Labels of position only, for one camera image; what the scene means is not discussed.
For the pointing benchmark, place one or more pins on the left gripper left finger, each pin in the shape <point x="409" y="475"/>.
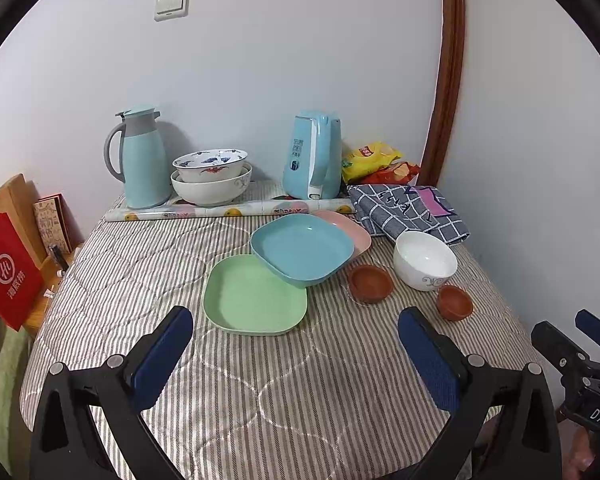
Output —
<point x="66" y="443"/>

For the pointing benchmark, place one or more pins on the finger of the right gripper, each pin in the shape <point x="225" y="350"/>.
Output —
<point x="558" y="349"/>
<point x="589" y="324"/>

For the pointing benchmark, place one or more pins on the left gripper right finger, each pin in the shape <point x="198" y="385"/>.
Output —
<point x="506" y="413"/>

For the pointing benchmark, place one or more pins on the brown clay bowl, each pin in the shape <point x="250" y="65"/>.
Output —
<point x="369" y="284"/>
<point x="454" y="304"/>

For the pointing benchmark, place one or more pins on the white ceramic bowl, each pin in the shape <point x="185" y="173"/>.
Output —
<point x="422" y="261"/>

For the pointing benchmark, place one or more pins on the green square plate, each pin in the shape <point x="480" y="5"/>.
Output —
<point x="243" y="297"/>

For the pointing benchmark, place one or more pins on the pink square plate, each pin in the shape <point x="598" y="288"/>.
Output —
<point x="360" y="237"/>

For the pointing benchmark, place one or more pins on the blue square plate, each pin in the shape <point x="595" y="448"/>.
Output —
<point x="301" y="249"/>

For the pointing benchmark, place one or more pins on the person's right hand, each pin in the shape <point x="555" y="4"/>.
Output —
<point x="577" y="454"/>

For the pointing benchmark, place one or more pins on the green fabric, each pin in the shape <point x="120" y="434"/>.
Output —
<point x="15" y="436"/>

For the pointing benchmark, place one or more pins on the red paper bag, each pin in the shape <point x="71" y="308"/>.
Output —
<point x="20" y="279"/>

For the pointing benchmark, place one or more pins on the wooden side stool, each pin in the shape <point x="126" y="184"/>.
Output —
<point x="52" y="276"/>

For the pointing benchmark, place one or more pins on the striped quilted table cover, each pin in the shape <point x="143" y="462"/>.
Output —
<point x="335" y="398"/>

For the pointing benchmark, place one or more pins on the patterned cardboard box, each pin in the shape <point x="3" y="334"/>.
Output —
<point x="51" y="223"/>

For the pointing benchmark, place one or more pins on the grey checked folded cloth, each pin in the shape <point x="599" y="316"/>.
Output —
<point x="389" y="210"/>

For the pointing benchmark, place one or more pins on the brown paper bag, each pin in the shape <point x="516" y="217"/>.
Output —
<point x="17" y="197"/>

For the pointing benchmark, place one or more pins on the red chips bag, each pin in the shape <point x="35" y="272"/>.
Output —
<point x="400" y="173"/>

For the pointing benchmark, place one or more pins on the light blue thermos jug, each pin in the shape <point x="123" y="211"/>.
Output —
<point x="134" y="154"/>

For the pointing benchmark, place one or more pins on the large white porcelain bowl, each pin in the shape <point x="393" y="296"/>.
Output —
<point x="207" y="194"/>

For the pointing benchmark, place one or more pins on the yellow chips bag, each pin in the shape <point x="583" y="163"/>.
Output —
<point x="364" y="161"/>

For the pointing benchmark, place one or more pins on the blue patterned porcelain bowl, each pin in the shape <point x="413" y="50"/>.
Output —
<point x="210" y="165"/>

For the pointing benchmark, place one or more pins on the light blue electric kettle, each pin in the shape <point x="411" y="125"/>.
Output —
<point x="313" y="167"/>

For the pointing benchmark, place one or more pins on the brown wooden door frame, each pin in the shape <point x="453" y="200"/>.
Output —
<point x="453" y="31"/>

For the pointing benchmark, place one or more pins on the white wall switch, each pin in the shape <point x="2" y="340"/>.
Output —
<point x="168" y="9"/>

